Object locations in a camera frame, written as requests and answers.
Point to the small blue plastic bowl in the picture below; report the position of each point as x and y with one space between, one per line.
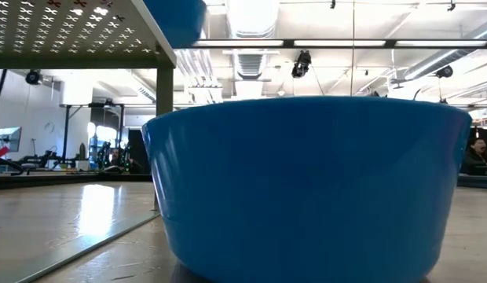
176 19
306 188

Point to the background black robot arm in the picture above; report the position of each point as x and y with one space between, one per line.
104 155

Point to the black round ceiling fixture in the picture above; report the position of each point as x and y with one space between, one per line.
444 71
32 77

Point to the person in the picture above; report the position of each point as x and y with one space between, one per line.
473 161

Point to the background computer monitor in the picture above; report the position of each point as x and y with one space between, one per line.
8 139

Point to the black overhead camera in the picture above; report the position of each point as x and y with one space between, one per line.
301 65

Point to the background black frame rig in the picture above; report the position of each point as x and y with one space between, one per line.
67 133

